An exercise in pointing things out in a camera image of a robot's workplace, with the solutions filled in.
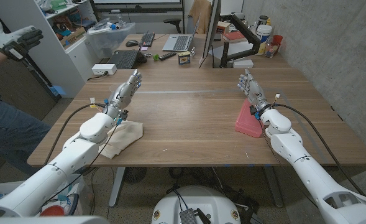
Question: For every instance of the black computer mouse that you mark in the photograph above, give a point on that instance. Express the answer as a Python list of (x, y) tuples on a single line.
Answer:
[(131, 43)]

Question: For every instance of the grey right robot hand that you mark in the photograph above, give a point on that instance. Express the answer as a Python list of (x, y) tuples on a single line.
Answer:
[(254, 91)]

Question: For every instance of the white power strip box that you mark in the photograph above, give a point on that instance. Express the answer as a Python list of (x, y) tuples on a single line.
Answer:
[(103, 69)]

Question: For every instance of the grey table leg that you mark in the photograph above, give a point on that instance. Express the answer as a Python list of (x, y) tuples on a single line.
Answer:
[(273, 186)]

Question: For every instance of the beige cheesecloth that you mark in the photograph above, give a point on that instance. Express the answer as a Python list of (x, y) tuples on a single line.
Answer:
[(126, 133)]

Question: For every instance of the person right gloved hand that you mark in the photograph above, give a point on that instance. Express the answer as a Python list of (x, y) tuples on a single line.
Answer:
[(8, 39)]

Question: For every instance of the grey heatsink module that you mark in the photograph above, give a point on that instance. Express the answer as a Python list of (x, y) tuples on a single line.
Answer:
[(188, 216)]

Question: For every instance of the white shelf cabinet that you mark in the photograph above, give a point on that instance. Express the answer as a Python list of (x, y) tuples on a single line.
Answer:
[(55, 62)]

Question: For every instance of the clear plastic storage bin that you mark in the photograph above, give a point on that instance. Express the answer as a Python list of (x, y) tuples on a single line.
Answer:
[(108, 40)]

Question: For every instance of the white plastic jar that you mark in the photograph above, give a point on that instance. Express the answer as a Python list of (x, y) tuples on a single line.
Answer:
[(264, 33)]

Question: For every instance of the small blue yellow box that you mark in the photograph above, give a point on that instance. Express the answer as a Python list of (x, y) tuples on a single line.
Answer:
[(184, 58)]

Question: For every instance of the black floor fan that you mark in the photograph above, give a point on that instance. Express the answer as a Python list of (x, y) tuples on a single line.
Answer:
[(134, 175)]

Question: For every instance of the computer monitor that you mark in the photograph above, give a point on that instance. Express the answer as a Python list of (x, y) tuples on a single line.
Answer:
[(212, 28)]

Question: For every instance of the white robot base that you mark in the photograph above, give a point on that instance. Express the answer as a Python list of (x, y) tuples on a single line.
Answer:
[(201, 199)]

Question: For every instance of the silver laptop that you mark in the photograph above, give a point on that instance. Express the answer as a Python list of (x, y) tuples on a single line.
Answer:
[(179, 43)]

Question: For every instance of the red cup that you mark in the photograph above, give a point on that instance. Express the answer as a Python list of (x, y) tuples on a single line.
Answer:
[(277, 40)]

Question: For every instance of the black keyboard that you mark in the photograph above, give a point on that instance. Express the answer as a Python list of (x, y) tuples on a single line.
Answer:
[(147, 39)]

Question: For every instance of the clear plastic cup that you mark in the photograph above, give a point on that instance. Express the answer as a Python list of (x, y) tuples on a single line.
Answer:
[(114, 87)]

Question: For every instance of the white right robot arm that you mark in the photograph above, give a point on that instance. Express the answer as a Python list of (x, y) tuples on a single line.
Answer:
[(310, 174)]

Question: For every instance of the black office chair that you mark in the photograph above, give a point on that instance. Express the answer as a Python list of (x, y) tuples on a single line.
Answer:
[(173, 22)]

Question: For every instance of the flat white box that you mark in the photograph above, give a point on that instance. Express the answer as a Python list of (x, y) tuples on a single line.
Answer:
[(242, 63)]

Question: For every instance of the red round lid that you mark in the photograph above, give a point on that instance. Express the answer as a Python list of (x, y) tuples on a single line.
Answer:
[(52, 211)]

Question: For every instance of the dark lidded bottle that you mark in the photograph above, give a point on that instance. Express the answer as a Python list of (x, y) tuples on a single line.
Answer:
[(263, 20)]

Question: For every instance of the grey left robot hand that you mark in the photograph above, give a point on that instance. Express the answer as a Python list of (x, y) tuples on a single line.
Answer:
[(122, 95)]

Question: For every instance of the person in jeans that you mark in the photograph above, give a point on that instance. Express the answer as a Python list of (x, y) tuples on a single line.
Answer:
[(8, 133)]

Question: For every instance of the black laptop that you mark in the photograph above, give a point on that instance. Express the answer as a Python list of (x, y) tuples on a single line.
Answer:
[(123, 59)]

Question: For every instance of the red book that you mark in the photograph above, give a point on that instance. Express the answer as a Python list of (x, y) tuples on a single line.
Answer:
[(234, 36)]

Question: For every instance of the open cardboard box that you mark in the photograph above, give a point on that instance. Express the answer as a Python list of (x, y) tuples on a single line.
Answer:
[(74, 36)]

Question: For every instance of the whiteboard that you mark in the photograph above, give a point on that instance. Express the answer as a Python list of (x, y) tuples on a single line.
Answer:
[(139, 1)]

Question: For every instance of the small green object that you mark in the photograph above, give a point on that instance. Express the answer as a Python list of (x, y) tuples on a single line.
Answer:
[(155, 57)]

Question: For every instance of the brown jacket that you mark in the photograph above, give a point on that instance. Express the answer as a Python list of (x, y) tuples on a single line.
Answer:
[(199, 12)]

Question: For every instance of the small pale desk item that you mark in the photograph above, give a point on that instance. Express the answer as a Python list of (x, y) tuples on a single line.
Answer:
[(193, 51)]

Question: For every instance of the small brown cardboard box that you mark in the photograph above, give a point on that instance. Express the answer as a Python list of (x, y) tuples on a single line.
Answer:
[(223, 27)]

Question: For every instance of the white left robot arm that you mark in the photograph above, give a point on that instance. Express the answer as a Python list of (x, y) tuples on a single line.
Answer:
[(46, 180)]

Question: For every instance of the clear glass jar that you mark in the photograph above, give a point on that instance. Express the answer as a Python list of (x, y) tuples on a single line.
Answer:
[(270, 50)]

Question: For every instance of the black remote control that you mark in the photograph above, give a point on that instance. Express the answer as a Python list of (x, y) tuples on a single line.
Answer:
[(167, 56)]

